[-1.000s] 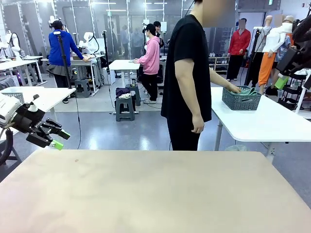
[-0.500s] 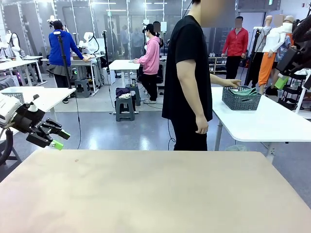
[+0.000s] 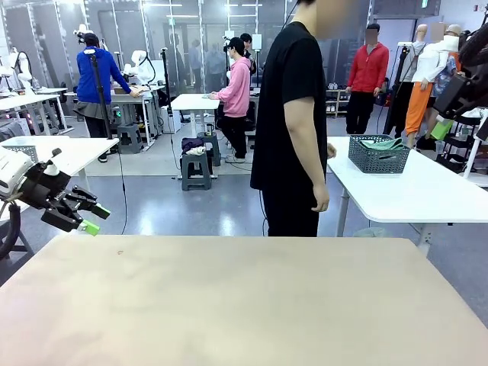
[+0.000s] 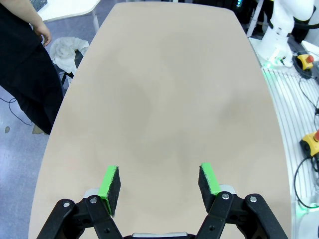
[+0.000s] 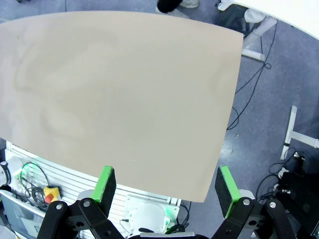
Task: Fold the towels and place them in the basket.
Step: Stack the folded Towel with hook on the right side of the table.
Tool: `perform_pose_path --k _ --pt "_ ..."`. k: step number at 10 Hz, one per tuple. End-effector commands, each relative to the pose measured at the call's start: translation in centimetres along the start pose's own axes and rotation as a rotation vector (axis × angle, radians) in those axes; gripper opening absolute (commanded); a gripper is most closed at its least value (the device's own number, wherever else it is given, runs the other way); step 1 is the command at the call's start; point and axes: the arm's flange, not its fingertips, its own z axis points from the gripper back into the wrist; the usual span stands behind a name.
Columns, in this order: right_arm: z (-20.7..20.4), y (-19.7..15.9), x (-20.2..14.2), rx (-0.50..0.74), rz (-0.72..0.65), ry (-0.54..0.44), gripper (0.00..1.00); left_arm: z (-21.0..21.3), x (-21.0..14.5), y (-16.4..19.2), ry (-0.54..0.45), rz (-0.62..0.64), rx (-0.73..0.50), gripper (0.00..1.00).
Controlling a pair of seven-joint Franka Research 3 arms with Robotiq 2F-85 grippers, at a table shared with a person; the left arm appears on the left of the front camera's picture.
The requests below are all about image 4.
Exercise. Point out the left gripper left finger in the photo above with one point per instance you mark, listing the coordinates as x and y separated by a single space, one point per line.
109 184

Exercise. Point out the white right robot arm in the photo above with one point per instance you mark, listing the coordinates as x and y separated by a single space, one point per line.
279 30

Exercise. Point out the white slotted base plate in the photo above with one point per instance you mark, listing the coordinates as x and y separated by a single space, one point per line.
286 99

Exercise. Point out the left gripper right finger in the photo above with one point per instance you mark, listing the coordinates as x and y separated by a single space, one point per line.
209 184

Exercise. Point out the grey perforated basket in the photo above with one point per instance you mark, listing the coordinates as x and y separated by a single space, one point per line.
40 4

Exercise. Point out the white side table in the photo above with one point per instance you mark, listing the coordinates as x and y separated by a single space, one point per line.
69 10

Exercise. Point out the person in black clothing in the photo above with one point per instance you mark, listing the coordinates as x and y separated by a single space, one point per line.
22 74

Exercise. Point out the person's left forearm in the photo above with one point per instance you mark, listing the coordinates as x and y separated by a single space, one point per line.
22 10

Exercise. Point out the person's left hand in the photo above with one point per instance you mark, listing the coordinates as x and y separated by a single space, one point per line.
42 31

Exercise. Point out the yellow emergency stop button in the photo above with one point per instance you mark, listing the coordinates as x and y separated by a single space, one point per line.
304 62
310 144

